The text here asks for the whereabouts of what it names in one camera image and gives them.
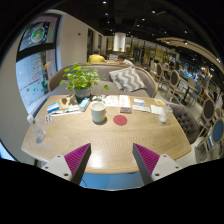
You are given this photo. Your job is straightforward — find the green potted plant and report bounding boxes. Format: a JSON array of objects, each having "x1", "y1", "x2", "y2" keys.
[{"x1": 60, "y1": 63, "x2": 103, "y2": 99}]

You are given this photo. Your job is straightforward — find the grey tufted armchair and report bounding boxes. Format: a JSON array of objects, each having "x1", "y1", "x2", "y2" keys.
[{"x1": 170, "y1": 104, "x2": 200, "y2": 144}]

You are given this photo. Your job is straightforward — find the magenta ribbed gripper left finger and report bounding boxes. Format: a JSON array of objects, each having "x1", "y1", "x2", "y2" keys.
[{"x1": 42, "y1": 143, "x2": 91, "y2": 185}]

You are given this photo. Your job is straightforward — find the grey zigzag cushion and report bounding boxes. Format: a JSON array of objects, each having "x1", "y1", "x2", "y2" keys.
[{"x1": 110, "y1": 67, "x2": 146, "y2": 92}]

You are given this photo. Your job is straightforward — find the person in yellow shirt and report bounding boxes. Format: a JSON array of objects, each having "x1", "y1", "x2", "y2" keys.
[{"x1": 88, "y1": 49, "x2": 106, "y2": 63}]

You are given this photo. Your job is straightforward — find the blue tissue pack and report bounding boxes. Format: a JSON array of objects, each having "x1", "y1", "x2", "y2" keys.
[{"x1": 79, "y1": 98, "x2": 90, "y2": 112}]

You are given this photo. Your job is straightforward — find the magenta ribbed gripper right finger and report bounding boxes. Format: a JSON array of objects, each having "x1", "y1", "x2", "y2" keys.
[{"x1": 132, "y1": 143, "x2": 182, "y2": 185}]

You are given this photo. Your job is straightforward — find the white ceramic mug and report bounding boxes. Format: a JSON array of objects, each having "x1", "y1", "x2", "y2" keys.
[{"x1": 91, "y1": 102, "x2": 106, "y2": 123}]

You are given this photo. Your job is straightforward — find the white leaflet on table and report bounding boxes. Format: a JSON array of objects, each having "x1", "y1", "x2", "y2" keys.
[{"x1": 104, "y1": 96, "x2": 119, "y2": 107}]

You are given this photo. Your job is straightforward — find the beige curved sofa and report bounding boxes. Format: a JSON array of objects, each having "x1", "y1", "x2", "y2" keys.
[{"x1": 48, "y1": 63, "x2": 159, "y2": 99}]

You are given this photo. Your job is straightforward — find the clear plastic water bottle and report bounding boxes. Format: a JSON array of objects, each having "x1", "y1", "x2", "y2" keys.
[{"x1": 27, "y1": 114, "x2": 46, "y2": 141}]

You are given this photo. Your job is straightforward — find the blue white card box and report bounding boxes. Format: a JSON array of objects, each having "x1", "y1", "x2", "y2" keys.
[{"x1": 47, "y1": 103, "x2": 59, "y2": 113}]

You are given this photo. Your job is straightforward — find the clear plastic cup with straw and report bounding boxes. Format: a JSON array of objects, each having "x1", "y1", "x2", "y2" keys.
[{"x1": 159, "y1": 103, "x2": 173, "y2": 123}]

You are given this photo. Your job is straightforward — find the blue round-back chair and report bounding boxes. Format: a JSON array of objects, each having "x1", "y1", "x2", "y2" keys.
[{"x1": 200, "y1": 118, "x2": 224, "y2": 159}]

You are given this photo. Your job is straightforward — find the red round coaster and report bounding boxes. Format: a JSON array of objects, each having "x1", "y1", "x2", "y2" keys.
[{"x1": 113, "y1": 115, "x2": 127, "y2": 126}]

